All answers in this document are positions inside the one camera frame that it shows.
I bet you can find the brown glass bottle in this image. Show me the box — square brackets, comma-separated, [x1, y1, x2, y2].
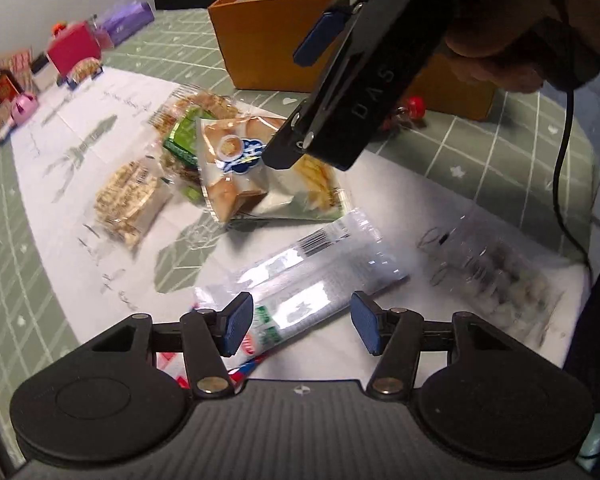
[0, 55, 23, 107]

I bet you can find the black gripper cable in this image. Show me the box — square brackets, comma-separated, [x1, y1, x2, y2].
[551, 87, 595, 281]

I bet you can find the mixed nut packet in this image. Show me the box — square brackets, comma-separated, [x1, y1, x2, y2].
[65, 57, 105, 87]

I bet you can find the long white snack packet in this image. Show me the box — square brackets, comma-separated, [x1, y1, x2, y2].
[192, 210, 411, 361]

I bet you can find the rice cracker packet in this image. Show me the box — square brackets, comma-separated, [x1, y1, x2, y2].
[82, 157, 173, 251]

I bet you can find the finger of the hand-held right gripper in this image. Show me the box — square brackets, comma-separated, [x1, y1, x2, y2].
[262, 101, 322, 171]
[293, 0, 370, 67]

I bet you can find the white printed table runner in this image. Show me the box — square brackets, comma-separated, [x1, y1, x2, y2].
[10, 67, 593, 376]

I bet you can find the red gift box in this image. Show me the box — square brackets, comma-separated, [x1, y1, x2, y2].
[46, 21, 103, 76]

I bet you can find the fries snack packet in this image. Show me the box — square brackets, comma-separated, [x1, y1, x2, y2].
[245, 150, 353, 221]

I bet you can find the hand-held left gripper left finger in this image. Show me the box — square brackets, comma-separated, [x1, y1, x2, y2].
[90, 291, 256, 402]

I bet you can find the patterned board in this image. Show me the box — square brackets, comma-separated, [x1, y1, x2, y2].
[2, 47, 36, 93]

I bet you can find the pink round gadget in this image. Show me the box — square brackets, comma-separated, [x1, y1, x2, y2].
[11, 94, 41, 125]

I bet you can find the red striped snack packet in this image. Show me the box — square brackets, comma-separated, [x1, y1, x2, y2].
[155, 346, 261, 386]

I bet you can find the orange cardboard box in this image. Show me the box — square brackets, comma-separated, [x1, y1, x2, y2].
[207, 0, 498, 121]

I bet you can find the clear packet of white balls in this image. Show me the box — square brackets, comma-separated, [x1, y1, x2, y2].
[415, 205, 571, 351]

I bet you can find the purple tissue pack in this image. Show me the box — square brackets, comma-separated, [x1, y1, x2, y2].
[97, 1, 156, 46]

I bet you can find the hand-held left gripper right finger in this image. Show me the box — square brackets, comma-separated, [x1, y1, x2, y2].
[350, 290, 523, 402]

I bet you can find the person's right hand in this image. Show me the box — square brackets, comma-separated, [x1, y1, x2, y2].
[442, 0, 600, 93]

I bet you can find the green label snack packet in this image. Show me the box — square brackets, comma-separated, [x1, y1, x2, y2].
[150, 85, 241, 206]

